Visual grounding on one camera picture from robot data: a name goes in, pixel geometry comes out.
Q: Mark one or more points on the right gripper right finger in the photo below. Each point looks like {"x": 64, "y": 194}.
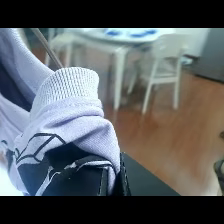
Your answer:
{"x": 136, "y": 183}

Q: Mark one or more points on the purple printed sweatshirt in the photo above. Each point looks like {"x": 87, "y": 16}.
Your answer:
{"x": 73, "y": 113}

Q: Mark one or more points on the grey clothes hanger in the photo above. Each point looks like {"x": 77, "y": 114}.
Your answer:
{"x": 48, "y": 50}

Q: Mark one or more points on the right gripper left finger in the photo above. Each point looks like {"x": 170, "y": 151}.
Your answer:
{"x": 86, "y": 183}

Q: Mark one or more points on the white table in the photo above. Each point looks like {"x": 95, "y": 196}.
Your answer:
{"x": 117, "y": 80}

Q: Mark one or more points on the white chair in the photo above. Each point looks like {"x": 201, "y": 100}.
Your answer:
{"x": 165, "y": 78}

